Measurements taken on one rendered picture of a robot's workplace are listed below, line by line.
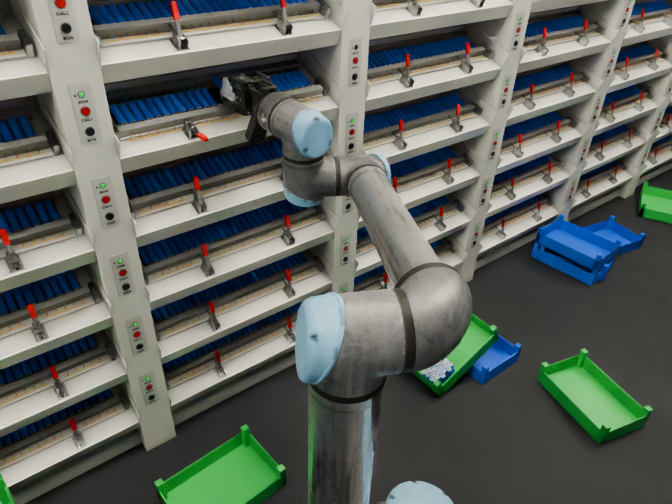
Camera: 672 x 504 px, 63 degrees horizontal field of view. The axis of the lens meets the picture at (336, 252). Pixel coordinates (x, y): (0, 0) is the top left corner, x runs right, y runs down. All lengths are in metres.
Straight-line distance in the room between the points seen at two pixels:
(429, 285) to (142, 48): 0.81
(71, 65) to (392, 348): 0.83
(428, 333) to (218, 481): 1.15
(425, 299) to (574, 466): 1.28
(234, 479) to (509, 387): 0.98
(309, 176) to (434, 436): 1.01
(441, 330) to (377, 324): 0.09
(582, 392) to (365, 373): 1.50
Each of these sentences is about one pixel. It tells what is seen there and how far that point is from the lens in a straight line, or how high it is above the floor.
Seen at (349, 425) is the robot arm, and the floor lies 0.82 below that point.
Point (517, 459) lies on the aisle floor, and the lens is 1.90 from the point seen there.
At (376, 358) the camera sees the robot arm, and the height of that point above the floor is 0.96.
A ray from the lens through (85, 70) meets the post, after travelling 1.23.
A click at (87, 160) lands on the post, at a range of 1.28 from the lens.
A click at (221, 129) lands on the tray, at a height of 0.95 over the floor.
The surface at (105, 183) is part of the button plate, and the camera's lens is 1.31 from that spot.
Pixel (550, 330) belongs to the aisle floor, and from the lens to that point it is 2.38.
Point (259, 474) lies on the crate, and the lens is 1.77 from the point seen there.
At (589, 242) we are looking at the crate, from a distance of 2.85.
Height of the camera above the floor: 1.47
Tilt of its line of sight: 34 degrees down
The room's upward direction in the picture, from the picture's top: 2 degrees clockwise
